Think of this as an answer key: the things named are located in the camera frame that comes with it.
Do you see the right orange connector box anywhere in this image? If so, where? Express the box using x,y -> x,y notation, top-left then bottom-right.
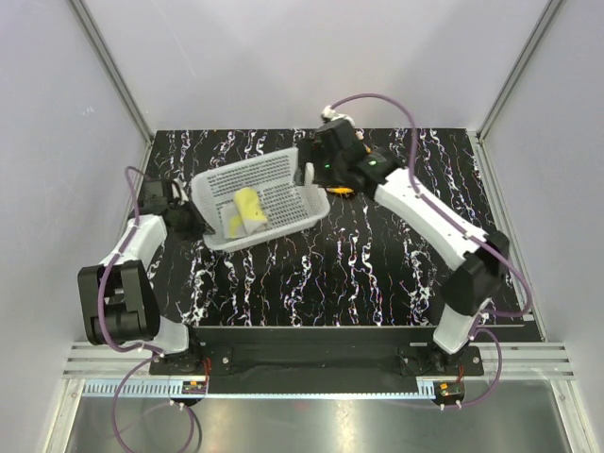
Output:
435,381 -> 465,400

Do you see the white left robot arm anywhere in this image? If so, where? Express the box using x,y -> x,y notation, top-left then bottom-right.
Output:
77,179 -> 213,374

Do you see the yellow-green and grey towel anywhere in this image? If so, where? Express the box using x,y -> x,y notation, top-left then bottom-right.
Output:
221,187 -> 269,240

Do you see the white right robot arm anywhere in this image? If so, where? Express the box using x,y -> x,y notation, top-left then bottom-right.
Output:
294,119 -> 510,375

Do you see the slotted cable duct rail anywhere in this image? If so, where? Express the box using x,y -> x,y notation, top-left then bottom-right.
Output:
83,378 -> 436,400

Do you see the left aluminium frame post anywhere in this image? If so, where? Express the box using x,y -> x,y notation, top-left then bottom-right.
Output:
68,0 -> 152,138

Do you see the orange and grey towel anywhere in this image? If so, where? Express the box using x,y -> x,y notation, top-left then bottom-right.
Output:
326,187 -> 355,196

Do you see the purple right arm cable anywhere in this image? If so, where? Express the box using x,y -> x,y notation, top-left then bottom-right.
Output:
323,92 -> 534,411

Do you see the aluminium frame post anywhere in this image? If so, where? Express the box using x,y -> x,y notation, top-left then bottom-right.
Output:
476,0 -> 565,143
68,0 -> 152,138

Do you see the right aluminium frame post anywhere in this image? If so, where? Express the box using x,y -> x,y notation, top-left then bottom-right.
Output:
476,0 -> 565,143

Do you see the left orange connector box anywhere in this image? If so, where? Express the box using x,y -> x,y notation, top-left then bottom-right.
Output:
181,380 -> 208,395

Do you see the white plastic mesh basket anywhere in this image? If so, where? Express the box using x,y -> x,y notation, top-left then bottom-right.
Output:
190,147 -> 330,253

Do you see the orange connector box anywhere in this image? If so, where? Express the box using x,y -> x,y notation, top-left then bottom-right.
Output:
181,380 -> 208,395
435,381 -> 465,400

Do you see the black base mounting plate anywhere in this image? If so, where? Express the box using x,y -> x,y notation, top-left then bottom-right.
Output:
150,327 -> 484,390

